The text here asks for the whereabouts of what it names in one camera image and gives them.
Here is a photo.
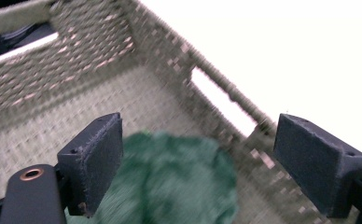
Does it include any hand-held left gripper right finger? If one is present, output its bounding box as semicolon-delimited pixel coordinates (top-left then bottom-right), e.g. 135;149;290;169
272;113;362;218

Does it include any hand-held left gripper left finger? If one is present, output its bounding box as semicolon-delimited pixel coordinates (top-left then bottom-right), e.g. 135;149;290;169
56;112;124;218

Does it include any woven storage basket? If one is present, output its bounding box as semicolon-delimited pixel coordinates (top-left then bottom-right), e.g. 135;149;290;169
0;0;361;224

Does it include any green fluffy garment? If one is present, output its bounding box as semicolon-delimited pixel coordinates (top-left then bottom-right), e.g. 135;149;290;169
64;130;240;224

